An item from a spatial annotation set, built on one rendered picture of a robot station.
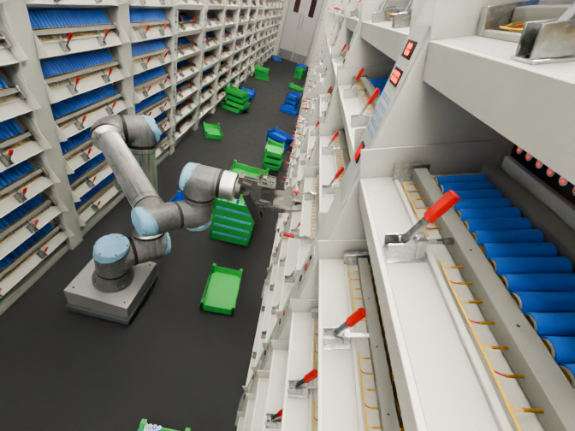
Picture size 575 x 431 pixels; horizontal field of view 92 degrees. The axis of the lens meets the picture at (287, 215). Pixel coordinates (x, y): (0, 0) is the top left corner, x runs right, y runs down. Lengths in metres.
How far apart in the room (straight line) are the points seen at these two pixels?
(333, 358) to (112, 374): 1.34
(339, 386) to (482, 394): 0.22
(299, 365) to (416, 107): 0.54
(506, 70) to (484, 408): 0.24
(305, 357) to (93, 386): 1.19
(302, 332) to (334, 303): 0.21
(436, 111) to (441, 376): 0.33
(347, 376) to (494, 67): 0.39
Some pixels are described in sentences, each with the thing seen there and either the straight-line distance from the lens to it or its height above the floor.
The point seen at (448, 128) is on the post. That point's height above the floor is 1.46.
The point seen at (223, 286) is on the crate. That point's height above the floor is 0.00.
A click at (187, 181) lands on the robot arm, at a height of 1.05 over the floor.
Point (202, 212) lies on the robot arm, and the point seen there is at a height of 0.95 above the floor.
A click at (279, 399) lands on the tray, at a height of 0.76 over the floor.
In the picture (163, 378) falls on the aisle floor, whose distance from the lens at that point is 1.65.
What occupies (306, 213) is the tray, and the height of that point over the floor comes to 0.95.
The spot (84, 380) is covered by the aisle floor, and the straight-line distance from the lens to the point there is 1.70.
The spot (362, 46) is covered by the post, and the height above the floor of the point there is 1.48.
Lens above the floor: 1.54
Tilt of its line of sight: 37 degrees down
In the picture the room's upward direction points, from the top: 19 degrees clockwise
